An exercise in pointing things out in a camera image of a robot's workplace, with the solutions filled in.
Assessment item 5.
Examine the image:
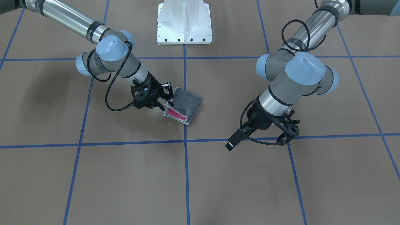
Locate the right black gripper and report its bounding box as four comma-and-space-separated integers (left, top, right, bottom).
144, 72, 174, 112

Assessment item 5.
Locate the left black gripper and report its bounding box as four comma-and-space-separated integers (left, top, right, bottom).
226, 102, 280, 151

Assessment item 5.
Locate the pink and grey towel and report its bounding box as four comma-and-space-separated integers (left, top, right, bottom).
163, 87, 202, 125

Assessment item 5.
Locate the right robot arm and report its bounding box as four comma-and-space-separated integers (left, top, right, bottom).
1, 0, 174, 111

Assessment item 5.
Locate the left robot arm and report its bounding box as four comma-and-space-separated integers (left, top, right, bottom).
226, 0, 399, 150

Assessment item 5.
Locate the white pillar with base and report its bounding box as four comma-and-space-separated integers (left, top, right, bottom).
156, 0, 213, 45

